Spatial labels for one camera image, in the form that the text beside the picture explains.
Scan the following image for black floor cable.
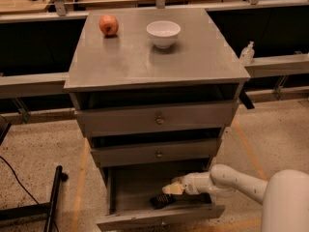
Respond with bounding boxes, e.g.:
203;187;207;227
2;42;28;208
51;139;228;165
0;155;42;206

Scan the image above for grey wooden drawer cabinet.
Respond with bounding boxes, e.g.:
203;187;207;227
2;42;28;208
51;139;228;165
63;7;251;232

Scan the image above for red apple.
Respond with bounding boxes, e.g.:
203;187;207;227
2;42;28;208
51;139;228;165
98;14;119;37

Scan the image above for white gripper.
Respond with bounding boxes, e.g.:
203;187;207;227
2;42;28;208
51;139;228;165
162;172;210;195

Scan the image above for grey open bottom drawer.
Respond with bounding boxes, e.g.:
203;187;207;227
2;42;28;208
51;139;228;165
98;159;224;231

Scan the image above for grey metal rail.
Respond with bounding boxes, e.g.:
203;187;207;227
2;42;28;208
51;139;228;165
0;54;309;99

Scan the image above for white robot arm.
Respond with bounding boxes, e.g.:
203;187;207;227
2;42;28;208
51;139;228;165
162;164;309;232

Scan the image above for white ceramic bowl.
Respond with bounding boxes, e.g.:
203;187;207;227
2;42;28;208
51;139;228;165
146;20;181;49

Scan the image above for clear sanitizer pump bottle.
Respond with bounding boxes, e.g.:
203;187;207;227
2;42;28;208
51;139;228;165
239;42;255;65

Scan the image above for grey top drawer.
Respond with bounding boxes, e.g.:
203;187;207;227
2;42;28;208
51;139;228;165
76;101;239;137

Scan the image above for black metal stand base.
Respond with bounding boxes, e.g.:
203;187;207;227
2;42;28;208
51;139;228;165
0;165;68;232

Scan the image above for grey middle drawer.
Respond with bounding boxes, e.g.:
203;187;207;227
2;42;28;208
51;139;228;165
91;138;221;167

